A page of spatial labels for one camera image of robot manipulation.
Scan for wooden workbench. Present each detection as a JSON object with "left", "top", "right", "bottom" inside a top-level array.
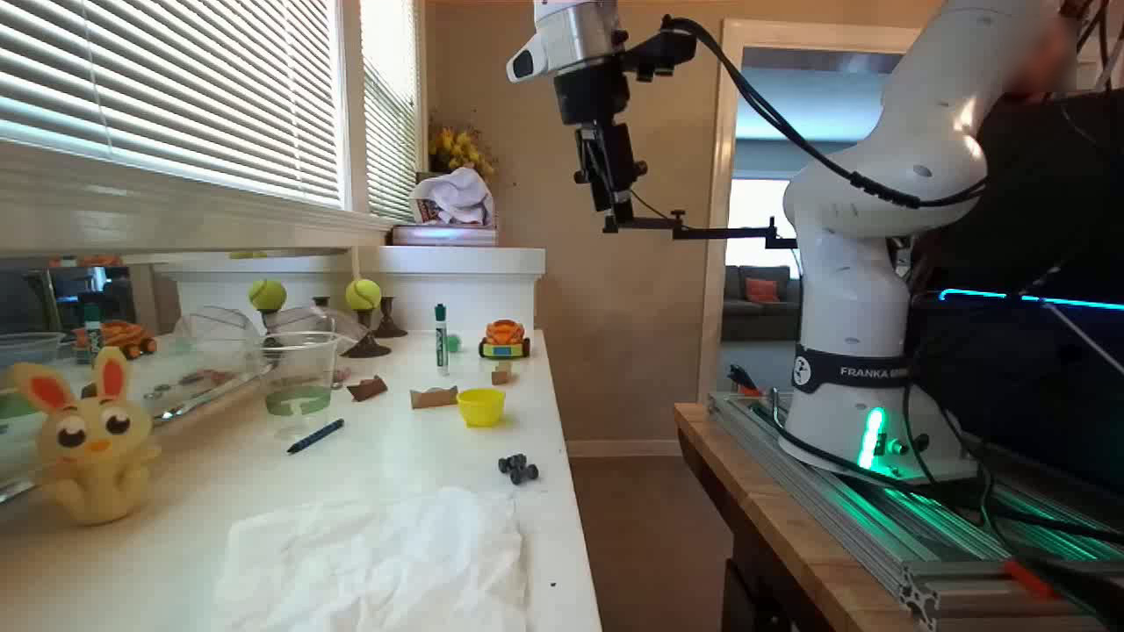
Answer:
[{"left": 674, "top": 401, "right": 1124, "bottom": 632}]

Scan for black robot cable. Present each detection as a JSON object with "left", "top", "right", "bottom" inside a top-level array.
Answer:
[{"left": 661, "top": 10, "right": 992, "bottom": 216}]

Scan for green white marker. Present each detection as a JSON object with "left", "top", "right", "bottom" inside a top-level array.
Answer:
[{"left": 432, "top": 300, "right": 452, "bottom": 371}]

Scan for round pink tray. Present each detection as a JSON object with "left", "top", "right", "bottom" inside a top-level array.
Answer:
[{"left": 386, "top": 223, "right": 501, "bottom": 251}]

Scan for yellow bunny plush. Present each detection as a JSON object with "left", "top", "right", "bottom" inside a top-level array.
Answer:
[{"left": 7, "top": 344, "right": 161, "bottom": 527}]

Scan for aluminium rail base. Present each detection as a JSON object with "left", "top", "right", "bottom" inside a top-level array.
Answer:
[{"left": 707, "top": 389, "right": 1124, "bottom": 626}]

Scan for black pen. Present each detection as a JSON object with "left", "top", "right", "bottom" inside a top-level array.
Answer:
[{"left": 283, "top": 417, "right": 352, "bottom": 456}]

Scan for person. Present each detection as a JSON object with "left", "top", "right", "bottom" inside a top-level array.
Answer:
[{"left": 1001, "top": 7, "right": 1073, "bottom": 106}]

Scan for orange green toy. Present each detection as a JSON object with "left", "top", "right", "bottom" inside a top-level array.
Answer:
[{"left": 473, "top": 315, "right": 535, "bottom": 367}]

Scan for narrow white window blind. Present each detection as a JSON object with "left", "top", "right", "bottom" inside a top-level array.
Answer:
[{"left": 359, "top": 0, "right": 422, "bottom": 224}]

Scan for clear plastic cup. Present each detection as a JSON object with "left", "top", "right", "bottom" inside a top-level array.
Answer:
[{"left": 257, "top": 330, "right": 345, "bottom": 420}]

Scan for small yellow cup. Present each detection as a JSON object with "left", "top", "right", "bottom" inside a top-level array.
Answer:
[{"left": 452, "top": 385, "right": 510, "bottom": 432}]

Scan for black monitor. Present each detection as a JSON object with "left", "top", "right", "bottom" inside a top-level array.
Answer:
[{"left": 905, "top": 87, "right": 1124, "bottom": 499}]

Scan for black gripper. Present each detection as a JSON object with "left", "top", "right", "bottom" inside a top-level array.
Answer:
[{"left": 550, "top": 51, "right": 651, "bottom": 216}]

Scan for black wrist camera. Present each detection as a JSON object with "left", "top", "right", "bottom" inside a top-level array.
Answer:
[{"left": 617, "top": 24, "right": 702, "bottom": 86}]

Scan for green tennis ball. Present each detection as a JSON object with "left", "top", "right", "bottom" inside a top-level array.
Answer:
[
  {"left": 245, "top": 279, "right": 293, "bottom": 315},
  {"left": 339, "top": 274, "right": 386, "bottom": 315}
]

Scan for dark brown ball stand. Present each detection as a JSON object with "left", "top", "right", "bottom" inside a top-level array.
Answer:
[{"left": 339, "top": 309, "right": 392, "bottom": 363}]

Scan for white crumpled cloth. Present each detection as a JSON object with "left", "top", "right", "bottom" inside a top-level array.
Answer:
[{"left": 212, "top": 485, "right": 535, "bottom": 632}]

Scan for orange cushion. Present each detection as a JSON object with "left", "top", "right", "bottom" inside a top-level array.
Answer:
[{"left": 742, "top": 274, "right": 785, "bottom": 309}]

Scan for wide white window blind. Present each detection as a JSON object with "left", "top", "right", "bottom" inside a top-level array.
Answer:
[{"left": 0, "top": 0, "right": 348, "bottom": 212}]

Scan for small dark toy car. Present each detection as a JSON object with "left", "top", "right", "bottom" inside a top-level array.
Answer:
[{"left": 495, "top": 450, "right": 541, "bottom": 488}]

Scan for dark brown figurine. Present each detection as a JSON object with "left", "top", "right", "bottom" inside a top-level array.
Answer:
[{"left": 371, "top": 295, "right": 410, "bottom": 341}]

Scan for yellow flowers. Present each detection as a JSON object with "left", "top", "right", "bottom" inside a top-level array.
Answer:
[{"left": 425, "top": 122, "right": 499, "bottom": 183}]

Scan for orange toy truck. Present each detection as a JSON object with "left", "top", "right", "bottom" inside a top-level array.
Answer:
[{"left": 68, "top": 320, "right": 161, "bottom": 367}]

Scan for black camera mounting rod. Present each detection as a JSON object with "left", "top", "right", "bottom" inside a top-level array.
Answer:
[{"left": 599, "top": 209, "right": 800, "bottom": 252}]

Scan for clear glass bowl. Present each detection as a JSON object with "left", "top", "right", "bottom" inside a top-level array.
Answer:
[{"left": 173, "top": 306, "right": 273, "bottom": 392}]

